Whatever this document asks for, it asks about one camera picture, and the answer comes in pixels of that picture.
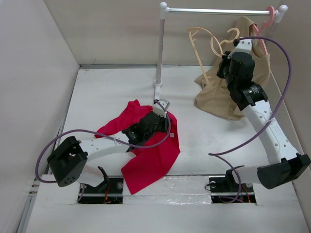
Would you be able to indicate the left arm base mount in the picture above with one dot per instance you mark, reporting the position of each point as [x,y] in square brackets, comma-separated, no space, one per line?
[109,191]

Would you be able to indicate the white clothes rack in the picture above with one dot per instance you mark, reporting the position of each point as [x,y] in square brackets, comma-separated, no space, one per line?
[165,10]

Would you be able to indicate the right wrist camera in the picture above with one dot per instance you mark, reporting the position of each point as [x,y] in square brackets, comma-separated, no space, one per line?
[242,45]

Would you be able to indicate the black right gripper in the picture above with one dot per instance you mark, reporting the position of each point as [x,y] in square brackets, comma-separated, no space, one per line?
[225,60]

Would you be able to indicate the beige t shirt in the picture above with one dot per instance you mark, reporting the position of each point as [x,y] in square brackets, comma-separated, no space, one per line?
[214,97]

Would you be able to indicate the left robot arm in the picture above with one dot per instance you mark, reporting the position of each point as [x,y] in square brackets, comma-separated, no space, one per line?
[69,162]

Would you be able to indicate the pink plastic hanger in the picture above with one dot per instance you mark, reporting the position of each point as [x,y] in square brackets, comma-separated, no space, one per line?
[263,31]

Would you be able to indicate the beige plastic hanger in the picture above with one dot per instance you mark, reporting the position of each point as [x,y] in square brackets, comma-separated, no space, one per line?
[204,42]

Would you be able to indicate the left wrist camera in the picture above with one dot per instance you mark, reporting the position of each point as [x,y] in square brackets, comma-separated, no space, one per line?
[160,107]

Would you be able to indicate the red t shirt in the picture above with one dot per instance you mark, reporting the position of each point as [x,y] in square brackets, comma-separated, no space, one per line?
[148,165]

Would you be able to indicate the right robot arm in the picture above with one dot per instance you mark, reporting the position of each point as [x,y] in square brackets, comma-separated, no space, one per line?
[285,163]

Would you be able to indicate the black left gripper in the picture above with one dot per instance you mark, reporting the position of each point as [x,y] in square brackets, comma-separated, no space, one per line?
[164,122]

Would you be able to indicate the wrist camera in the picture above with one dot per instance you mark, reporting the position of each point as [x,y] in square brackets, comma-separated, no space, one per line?
[242,45]
[160,107]

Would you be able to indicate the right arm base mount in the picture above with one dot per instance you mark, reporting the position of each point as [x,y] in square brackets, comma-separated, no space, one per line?
[223,188]

